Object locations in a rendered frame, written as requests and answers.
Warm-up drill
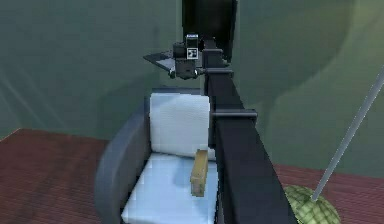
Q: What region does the grey thin pole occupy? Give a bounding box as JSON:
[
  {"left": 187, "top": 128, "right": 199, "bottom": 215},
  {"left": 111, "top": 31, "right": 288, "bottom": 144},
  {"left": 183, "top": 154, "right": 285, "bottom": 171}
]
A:
[{"left": 311, "top": 64, "right": 384, "bottom": 203}]

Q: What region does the yellow wooden block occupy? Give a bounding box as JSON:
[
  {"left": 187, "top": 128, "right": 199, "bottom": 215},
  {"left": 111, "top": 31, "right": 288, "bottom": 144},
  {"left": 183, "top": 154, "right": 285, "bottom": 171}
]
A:
[{"left": 189, "top": 148, "right": 210, "bottom": 198}]

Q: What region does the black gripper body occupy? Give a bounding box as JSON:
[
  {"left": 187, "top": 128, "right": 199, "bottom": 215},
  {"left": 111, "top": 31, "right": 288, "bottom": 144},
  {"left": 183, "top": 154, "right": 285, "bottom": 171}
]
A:
[{"left": 171, "top": 41, "right": 202, "bottom": 81}]

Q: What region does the grey armchair with white cushions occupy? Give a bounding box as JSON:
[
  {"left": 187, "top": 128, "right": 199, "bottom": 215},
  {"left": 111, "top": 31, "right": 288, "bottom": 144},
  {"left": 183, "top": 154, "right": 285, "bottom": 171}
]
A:
[{"left": 93, "top": 87, "right": 225, "bottom": 224}]

